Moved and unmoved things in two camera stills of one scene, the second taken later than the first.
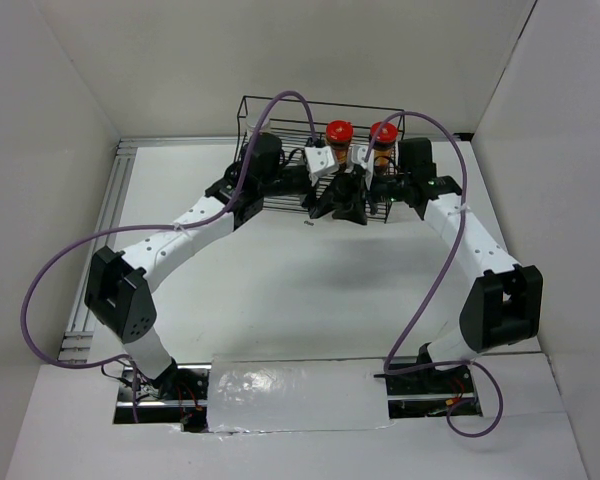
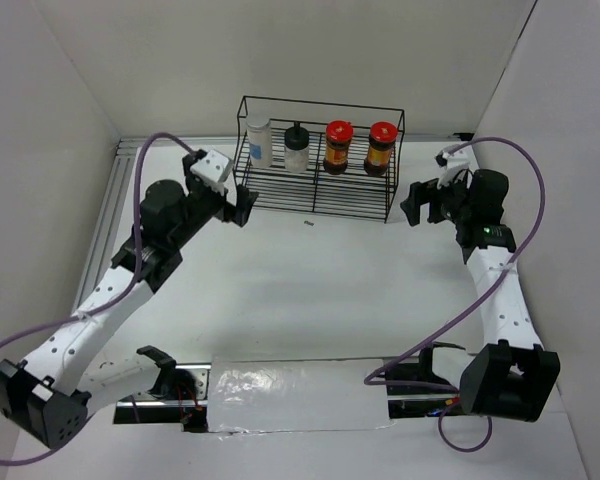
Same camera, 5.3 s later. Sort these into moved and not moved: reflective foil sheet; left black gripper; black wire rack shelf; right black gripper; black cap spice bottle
Moved: left black gripper; right black gripper; black cap spice bottle
Not moved: black wire rack shelf; reflective foil sheet
